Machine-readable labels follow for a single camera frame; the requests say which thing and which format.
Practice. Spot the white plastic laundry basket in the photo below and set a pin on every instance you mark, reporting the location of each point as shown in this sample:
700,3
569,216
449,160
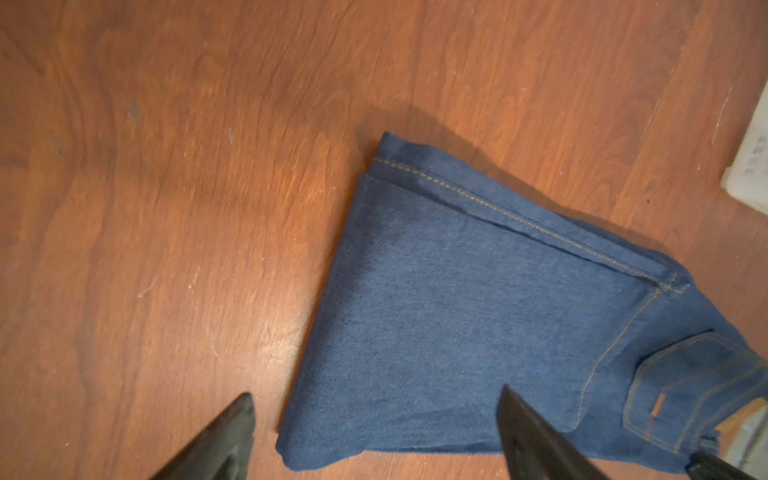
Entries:
745,179

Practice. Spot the dark blue denim trousers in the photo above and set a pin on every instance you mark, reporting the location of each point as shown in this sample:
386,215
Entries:
447,286

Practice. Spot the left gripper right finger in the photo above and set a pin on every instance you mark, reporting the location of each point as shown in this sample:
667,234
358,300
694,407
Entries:
533,449

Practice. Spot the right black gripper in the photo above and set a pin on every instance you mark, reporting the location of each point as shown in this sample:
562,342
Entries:
706,466

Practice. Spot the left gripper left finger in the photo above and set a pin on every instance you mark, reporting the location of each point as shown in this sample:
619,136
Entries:
221,450

